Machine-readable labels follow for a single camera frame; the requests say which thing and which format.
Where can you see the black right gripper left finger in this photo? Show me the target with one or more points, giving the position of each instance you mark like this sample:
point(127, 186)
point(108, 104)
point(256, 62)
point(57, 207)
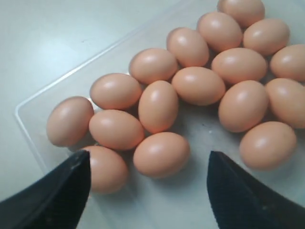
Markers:
point(56, 201)

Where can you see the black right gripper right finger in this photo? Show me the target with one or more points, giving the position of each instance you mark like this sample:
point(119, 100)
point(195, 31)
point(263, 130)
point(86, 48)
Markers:
point(240, 201)

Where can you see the brown egg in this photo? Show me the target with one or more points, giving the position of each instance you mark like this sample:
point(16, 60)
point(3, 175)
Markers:
point(245, 12)
point(287, 101)
point(198, 86)
point(109, 172)
point(243, 106)
point(161, 155)
point(267, 145)
point(220, 31)
point(158, 107)
point(289, 62)
point(115, 91)
point(239, 64)
point(267, 36)
point(116, 129)
point(188, 46)
point(68, 123)
point(153, 64)

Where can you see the clear plastic egg bin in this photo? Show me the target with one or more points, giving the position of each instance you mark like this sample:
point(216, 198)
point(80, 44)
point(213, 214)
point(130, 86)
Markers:
point(177, 202)

